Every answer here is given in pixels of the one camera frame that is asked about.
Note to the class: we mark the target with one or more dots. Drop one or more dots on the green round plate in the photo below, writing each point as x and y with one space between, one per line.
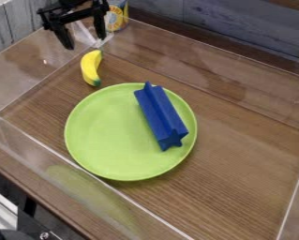
109 138

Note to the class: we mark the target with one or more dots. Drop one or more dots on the yellow toy banana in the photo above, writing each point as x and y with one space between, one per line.
90 63

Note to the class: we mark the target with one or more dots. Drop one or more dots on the black metal bracket with bolt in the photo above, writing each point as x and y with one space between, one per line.
38 225

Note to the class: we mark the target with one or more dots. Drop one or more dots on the blue star-shaped block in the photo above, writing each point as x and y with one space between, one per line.
164 118

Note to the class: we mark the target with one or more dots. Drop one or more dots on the yellow labelled tin can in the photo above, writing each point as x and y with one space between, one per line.
118 15

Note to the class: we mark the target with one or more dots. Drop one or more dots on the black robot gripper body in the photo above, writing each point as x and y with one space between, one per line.
67 11

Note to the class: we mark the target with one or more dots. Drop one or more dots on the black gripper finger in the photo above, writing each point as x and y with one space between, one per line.
99 24
63 35

